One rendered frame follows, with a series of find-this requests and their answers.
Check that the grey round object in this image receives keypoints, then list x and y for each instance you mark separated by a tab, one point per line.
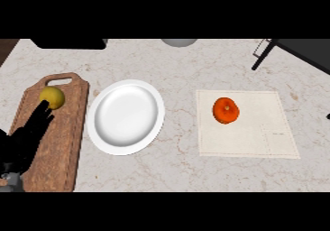
181	42

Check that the beige cloth placemat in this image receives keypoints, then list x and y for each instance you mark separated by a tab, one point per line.
253	135

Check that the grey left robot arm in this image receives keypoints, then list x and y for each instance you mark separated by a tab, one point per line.
11	182

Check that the black tiered shelf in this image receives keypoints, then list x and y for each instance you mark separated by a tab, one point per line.
302	52

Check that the yellow lemon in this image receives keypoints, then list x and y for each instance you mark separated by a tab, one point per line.
54	95

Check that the brown wooden cutting board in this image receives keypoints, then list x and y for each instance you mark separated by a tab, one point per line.
57	144

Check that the white oval plate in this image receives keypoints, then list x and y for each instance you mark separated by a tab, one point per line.
126	117

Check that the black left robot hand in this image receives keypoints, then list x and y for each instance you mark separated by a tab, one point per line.
23	141

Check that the black appliance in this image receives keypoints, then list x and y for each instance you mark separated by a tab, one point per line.
70	43

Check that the orange round vegetable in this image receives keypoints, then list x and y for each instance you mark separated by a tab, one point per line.
226	110

